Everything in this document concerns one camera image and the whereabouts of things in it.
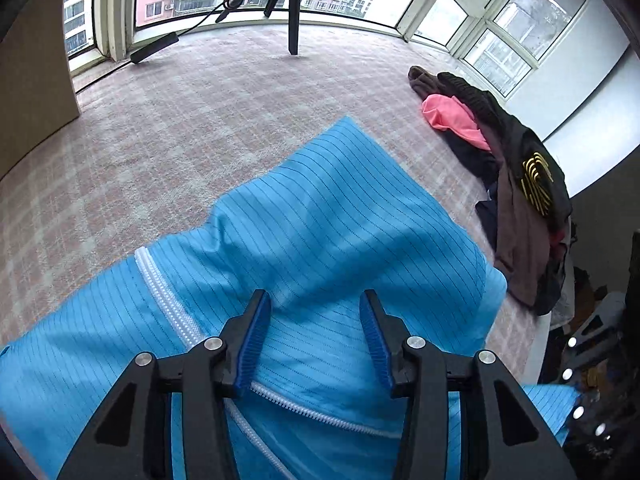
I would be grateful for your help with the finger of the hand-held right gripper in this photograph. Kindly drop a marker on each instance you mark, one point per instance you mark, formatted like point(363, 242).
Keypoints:
point(590, 421)
point(571, 357)

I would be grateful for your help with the mauve garment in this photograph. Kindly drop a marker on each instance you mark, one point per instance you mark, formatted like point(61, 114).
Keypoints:
point(520, 250)

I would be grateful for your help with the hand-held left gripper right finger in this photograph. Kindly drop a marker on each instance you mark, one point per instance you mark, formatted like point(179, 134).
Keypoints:
point(375, 345)

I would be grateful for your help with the brown garment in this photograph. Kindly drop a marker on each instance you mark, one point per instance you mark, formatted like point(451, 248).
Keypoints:
point(420, 80)

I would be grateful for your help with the blue striped jacket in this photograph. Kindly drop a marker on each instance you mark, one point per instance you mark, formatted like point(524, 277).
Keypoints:
point(325, 220)

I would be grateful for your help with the black tripod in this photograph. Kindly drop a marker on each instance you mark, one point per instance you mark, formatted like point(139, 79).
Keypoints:
point(293, 25)

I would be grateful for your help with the white framed bay window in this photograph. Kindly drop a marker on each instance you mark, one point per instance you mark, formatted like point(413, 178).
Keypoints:
point(117, 10)

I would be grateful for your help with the black garment with yellow print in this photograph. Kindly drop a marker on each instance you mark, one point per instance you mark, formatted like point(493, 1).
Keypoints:
point(515, 135)

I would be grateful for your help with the pink garment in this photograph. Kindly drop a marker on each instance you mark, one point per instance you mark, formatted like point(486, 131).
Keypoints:
point(450, 115)

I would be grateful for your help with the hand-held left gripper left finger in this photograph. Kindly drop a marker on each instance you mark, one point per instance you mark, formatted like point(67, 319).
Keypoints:
point(252, 345)

